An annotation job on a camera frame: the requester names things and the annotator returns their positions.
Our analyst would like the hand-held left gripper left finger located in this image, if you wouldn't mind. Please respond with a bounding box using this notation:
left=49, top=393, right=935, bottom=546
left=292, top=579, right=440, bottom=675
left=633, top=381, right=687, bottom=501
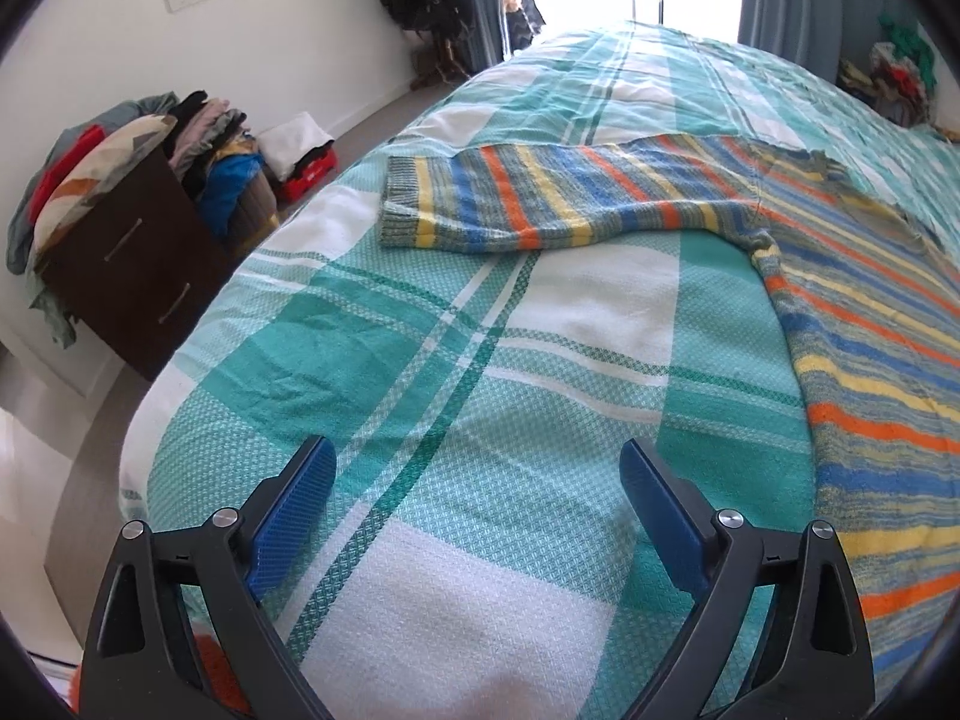
left=79, top=435, right=338, bottom=720

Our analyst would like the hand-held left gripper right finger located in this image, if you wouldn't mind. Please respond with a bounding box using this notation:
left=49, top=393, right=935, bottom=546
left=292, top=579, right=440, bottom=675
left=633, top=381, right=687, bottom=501
left=619, top=437, right=877, bottom=720

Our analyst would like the striped knit sweater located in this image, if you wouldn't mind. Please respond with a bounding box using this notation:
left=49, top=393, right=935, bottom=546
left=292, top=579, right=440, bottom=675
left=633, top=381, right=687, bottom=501
left=379, top=131, right=960, bottom=680

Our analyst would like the pile of assorted clothes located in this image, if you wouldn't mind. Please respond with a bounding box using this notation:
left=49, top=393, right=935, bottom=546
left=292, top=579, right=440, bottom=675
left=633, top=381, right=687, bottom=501
left=166, top=90, right=265, bottom=242

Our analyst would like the heap of colourful clothes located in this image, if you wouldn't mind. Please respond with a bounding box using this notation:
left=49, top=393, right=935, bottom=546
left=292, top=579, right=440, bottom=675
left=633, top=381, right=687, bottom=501
left=835, top=11, right=947, bottom=130

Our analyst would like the orange cloth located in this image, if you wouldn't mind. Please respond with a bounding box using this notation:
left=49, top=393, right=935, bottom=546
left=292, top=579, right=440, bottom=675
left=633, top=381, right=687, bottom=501
left=70, top=615, right=254, bottom=718

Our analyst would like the teal plaid bedspread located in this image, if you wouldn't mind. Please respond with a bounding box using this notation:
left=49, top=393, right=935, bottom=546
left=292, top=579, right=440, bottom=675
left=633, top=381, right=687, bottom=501
left=120, top=19, right=960, bottom=720

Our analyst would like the dark brown drawer cabinet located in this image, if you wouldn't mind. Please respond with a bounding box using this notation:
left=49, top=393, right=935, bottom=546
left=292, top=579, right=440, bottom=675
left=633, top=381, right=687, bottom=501
left=34, top=142, right=242, bottom=383

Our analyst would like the red box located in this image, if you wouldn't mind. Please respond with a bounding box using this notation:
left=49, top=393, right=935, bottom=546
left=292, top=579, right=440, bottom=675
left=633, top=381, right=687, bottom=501
left=272, top=148, right=339, bottom=203

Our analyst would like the white folded cloth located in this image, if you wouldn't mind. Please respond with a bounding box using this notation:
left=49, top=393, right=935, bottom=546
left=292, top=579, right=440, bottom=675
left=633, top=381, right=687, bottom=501
left=257, top=112, right=335, bottom=182

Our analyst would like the cream patterned pillow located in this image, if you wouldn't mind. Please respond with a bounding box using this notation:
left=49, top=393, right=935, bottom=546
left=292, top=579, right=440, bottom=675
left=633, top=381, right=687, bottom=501
left=34, top=114, right=179, bottom=256

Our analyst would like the red cloth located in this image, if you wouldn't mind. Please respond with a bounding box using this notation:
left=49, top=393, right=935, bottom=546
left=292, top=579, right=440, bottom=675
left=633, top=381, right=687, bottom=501
left=28, top=125, right=106, bottom=220

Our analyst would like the blue-grey curtain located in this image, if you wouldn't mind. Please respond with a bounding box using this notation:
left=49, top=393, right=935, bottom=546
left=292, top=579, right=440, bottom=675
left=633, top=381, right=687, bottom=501
left=738, top=0, right=863, bottom=85

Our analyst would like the grey curtain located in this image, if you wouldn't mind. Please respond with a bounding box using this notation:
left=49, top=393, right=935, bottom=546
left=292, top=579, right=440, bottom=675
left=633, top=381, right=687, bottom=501
left=459, top=0, right=512, bottom=67

